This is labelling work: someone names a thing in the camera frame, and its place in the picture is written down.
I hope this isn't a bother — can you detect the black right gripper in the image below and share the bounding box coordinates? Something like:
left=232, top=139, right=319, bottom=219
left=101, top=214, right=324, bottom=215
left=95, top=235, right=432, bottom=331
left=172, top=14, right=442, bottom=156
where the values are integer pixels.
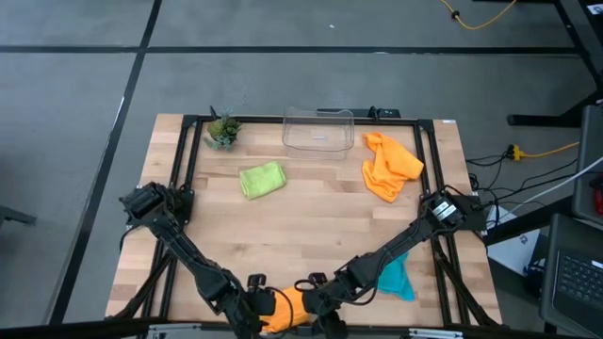
left=301, top=284, right=350, bottom=339

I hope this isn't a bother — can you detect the orange microfiber towel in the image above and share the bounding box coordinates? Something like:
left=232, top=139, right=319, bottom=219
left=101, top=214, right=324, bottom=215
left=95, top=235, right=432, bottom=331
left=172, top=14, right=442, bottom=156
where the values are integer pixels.
left=260, top=285, right=313, bottom=334
left=361, top=131, right=425, bottom=204

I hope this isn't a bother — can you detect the green microfiber towel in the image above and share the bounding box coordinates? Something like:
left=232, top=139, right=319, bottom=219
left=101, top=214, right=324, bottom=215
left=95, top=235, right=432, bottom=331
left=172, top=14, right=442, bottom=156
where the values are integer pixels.
left=238, top=161, right=287, bottom=202

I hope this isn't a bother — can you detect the teal microfiber towel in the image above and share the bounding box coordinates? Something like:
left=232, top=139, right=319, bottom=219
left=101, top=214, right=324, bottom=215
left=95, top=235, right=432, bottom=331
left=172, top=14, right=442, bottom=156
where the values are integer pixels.
left=376, top=250, right=416, bottom=302

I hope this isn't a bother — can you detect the clear plastic bin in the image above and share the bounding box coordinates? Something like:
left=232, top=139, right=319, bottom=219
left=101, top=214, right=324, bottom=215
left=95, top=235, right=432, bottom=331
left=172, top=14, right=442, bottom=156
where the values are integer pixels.
left=281, top=106, right=355, bottom=161

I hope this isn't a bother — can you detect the green succulent plant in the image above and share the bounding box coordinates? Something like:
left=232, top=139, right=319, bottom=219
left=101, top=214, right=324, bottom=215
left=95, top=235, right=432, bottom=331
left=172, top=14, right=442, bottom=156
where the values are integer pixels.
left=203, top=108, right=243, bottom=153

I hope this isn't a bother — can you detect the black rig crossbar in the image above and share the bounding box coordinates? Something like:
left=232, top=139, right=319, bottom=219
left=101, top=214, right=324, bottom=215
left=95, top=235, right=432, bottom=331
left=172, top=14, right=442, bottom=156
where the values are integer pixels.
left=0, top=315, right=603, bottom=339

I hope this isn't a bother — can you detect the white cardboard box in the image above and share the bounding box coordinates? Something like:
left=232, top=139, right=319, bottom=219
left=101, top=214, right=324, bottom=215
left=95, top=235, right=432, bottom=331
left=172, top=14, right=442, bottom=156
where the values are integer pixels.
left=487, top=205, right=543, bottom=277

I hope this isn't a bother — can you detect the black desk foot bar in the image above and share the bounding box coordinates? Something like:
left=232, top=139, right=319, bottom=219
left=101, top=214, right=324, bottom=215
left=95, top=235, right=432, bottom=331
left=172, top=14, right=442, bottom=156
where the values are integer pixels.
left=484, top=195, right=574, bottom=247

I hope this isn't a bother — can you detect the grey laptop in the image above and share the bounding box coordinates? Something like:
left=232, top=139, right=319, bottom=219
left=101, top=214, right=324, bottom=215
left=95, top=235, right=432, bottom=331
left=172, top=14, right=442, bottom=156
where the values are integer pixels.
left=539, top=214, right=603, bottom=338

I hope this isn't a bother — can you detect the grey furniture foot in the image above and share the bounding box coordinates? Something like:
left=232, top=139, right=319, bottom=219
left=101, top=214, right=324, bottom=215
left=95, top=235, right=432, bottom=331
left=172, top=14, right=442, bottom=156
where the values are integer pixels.
left=0, top=204, right=38, bottom=227

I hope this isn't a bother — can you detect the black desk leg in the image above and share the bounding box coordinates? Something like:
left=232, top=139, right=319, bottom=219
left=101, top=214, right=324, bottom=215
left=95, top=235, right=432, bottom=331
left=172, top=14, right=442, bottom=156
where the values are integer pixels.
left=506, top=0, right=603, bottom=128

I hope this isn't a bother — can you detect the grey equipment case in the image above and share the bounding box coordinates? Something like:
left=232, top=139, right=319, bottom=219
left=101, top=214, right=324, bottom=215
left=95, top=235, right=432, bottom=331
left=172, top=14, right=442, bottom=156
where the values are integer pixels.
left=571, top=104, right=603, bottom=226

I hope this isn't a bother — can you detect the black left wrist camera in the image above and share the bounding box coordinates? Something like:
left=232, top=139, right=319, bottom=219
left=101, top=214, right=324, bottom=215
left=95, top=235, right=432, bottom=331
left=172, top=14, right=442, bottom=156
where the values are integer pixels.
left=246, top=272, right=269, bottom=290

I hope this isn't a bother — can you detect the silver metal bracket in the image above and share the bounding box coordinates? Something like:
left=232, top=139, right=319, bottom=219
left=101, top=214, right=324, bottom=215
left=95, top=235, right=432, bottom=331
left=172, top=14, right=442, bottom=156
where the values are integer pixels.
left=407, top=328, right=465, bottom=339
left=146, top=322, right=204, bottom=339

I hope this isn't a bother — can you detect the black aluminium table frame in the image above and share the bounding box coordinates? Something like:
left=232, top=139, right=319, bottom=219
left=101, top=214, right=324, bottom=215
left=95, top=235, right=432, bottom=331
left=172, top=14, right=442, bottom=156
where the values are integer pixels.
left=112, top=112, right=503, bottom=331

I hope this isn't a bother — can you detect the black power cable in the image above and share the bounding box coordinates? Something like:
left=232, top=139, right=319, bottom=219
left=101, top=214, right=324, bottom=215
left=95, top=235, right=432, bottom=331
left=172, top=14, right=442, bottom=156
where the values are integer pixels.
left=464, top=149, right=511, bottom=167

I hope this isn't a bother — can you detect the yellow power splitter cable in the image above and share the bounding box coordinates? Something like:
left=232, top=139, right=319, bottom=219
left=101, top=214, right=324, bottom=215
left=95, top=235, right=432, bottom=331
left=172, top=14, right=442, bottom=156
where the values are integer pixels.
left=506, top=140, right=581, bottom=162

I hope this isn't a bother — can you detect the white cable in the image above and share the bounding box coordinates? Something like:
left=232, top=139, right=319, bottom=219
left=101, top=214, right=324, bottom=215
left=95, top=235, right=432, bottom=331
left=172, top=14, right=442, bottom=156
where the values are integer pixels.
left=511, top=156, right=603, bottom=214

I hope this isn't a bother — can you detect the yellow extension cable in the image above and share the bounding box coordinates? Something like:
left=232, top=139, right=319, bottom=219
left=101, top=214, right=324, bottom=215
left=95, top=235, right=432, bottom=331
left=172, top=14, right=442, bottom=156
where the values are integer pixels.
left=440, top=0, right=518, bottom=31

